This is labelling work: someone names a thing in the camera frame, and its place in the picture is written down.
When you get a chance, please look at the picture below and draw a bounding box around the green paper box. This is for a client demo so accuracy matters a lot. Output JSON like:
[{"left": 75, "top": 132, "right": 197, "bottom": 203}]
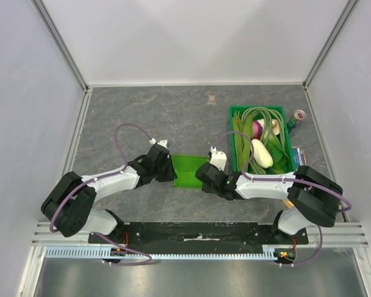
[{"left": 172, "top": 155, "right": 208, "bottom": 189}]

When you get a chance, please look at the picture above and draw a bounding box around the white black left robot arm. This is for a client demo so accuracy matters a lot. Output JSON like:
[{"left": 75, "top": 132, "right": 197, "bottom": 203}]
[{"left": 41, "top": 140, "right": 177, "bottom": 238}]

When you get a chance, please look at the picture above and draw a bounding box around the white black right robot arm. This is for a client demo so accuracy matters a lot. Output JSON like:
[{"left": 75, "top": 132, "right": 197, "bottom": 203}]
[{"left": 195, "top": 163, "right": 343, "bottom": 242}]

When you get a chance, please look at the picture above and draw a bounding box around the blue small box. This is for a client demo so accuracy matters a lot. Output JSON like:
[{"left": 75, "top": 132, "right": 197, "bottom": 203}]
[{"left": 292, "top": 147, "right": 307, "bottom": 168}]

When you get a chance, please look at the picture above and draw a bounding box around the purple onion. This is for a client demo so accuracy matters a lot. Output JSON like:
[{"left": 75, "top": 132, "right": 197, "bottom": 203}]
[{"left": 252, "top": 121, "right": 263, "bottom": 140}]

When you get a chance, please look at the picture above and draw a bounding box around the white radish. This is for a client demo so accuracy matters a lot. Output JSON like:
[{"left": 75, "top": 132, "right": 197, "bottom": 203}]
[{"left": 252, "top": 139, "right": 273, "bottom": 168}]

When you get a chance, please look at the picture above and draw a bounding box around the green long beans bundle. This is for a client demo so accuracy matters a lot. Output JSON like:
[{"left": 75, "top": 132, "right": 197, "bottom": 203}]
[{"left": 229, "top": 106, "right": 295, "bottom": 174}]

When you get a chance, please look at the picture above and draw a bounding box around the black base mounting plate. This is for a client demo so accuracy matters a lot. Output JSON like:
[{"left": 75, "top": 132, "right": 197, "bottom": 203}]
[{"left": 107, "top": 222, "right": 309, "bottom": 255}]

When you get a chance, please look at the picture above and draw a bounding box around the green plastic crate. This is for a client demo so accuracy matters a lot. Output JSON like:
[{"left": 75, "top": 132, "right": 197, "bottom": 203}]
[{"left": 228, "top": 105, "right": 298, "bottom": 174}]

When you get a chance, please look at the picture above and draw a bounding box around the green red drink can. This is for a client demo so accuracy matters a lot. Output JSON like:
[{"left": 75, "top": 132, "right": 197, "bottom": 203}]
[{"left": 287, "top": 110, "right": 306, "bottom": 131}]

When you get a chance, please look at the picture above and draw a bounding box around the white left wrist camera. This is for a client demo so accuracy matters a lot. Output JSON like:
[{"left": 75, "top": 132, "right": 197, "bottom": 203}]
[{"left": 149, "top": 138, "right": 168, "bottom": 149}]

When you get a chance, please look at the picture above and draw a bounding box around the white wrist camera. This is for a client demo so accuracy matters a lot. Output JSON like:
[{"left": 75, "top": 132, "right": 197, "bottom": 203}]
[
  {"left": 209, "top": 147, "right": 227, "bottom": 171},
  {"left": 149, "top": 138, "right": 168, "bottom": 149}
]

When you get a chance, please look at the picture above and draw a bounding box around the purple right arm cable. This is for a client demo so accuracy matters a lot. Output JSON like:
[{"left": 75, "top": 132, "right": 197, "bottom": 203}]
[{"left": 210, "top": 131, "right": 353, "bottom": 269}]

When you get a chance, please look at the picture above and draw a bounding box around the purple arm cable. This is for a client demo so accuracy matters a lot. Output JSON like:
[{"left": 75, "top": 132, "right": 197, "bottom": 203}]
[
  {"left": 49, "top": 123, "right": 153, "bottom": 266},
  {"left": 210, "top": 131, "right": 353, "bottom": 269}
]

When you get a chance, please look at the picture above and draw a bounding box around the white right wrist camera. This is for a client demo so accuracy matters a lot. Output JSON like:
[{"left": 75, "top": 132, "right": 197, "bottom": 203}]
[{"left": 209, "top": 147, "right": 227, "bottom": 171}]

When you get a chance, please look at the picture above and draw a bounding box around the light blue cable duct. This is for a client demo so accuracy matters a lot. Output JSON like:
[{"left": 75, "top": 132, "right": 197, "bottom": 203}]
[{"left": 45, "top": 246, "right": 279, "bottom": 260}]

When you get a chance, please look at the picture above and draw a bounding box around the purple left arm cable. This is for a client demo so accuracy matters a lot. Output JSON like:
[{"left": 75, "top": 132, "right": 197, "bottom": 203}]
[{"left": 49, "top": 123, "right": 153, "bottom": 266}]

